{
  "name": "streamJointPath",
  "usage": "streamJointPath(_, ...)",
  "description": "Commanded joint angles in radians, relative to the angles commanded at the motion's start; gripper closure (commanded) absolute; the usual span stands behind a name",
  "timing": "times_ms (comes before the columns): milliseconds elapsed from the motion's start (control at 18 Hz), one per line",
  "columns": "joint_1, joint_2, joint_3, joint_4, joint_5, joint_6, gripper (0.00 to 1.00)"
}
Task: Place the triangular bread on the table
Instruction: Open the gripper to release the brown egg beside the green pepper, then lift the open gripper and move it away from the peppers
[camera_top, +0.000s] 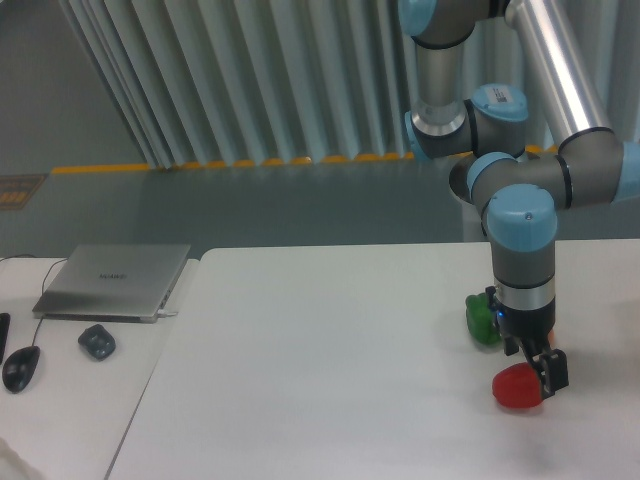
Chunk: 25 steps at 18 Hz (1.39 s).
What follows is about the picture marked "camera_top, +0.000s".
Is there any silver closed laptop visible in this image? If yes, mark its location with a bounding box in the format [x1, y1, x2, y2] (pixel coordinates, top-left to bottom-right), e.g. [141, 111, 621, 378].
[33, 244, 190, 323]

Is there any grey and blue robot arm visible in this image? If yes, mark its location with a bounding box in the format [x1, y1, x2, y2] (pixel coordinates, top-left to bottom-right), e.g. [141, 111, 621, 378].
[398, 1, 639, 398]

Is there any red bell pepper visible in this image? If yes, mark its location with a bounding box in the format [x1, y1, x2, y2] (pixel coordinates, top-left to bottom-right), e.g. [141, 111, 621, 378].
[492, 363, 543, 409]

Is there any white laptop plug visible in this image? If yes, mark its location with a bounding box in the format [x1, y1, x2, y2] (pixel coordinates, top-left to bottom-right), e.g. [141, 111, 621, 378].
[157, 310, 178, 318]

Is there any black computer mouse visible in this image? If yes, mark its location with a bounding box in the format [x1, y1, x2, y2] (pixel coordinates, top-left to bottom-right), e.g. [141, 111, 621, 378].
[1, 345, 41, 394]

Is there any black phone at edge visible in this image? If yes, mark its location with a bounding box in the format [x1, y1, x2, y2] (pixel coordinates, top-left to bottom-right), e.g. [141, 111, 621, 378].
[0, 312, 11, 363]

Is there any dark earbuds case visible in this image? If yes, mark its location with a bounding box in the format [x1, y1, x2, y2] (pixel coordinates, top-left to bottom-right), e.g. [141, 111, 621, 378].
[78, 324, 116, 361]

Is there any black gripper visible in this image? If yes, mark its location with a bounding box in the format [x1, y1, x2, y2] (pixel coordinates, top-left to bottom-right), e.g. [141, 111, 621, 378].
[485, 286, 569, 398]

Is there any green bell pepper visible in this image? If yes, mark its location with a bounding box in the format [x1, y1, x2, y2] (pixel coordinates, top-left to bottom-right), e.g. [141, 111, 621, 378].
[465, 293, 501, 346]

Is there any black mouse cable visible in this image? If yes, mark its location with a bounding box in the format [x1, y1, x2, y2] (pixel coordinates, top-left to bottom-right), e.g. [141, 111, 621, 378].
[0, 254, 70, 348]

